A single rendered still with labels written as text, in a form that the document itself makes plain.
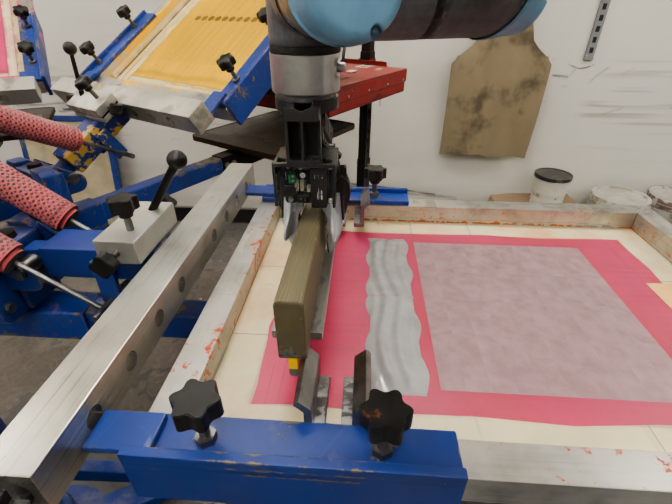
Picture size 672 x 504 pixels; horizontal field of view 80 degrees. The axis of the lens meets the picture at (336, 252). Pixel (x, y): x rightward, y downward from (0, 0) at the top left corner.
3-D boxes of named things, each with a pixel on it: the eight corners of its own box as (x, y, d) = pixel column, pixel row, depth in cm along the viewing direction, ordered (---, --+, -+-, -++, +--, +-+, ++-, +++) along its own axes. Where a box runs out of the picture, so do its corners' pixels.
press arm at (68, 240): (178, 259, 64) (171, 232, 61) (161, 281, 59) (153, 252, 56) (74, 255, 65) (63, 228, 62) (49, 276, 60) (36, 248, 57)
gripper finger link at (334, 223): (325, 270, 53) (311, 207, 48) (329, 247, 58) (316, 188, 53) (348, 267, 53) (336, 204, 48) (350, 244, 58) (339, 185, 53)
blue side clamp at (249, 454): (446, 467, 41) (457, 424, 37) (455, 520, 36) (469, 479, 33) (159, 448, 42) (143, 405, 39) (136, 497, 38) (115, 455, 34)
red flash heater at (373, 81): (323, 83, 197) (322, 56, 190) (408, 93, 175) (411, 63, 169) (231, 106, 154) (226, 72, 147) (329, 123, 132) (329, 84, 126)
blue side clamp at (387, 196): (404, 217, 88) (407, 187, 84) (406, 228, 83) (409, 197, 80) (269, 213, 89) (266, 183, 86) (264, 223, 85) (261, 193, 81)
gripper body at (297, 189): (273, 211, 47) (263, 104, 41) (285, 183, 54) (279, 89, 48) (338, 213, 47) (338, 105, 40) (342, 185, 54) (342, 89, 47)
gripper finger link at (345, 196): (320, 223, 54) (307, 162, 50) (321, 217, 56) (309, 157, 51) (354, 219, 53) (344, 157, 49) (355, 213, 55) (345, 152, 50)
